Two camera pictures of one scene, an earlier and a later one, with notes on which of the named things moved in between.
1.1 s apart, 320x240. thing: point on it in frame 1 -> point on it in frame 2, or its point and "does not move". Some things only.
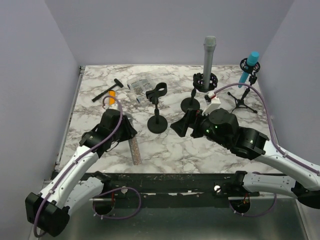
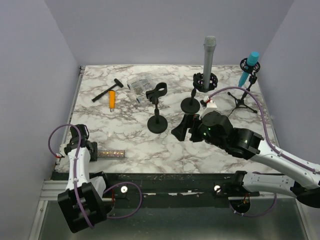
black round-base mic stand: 157,124 does not move
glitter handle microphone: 135,151 -> 111,153
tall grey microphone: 209,44 does not move
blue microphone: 252,60 does not move
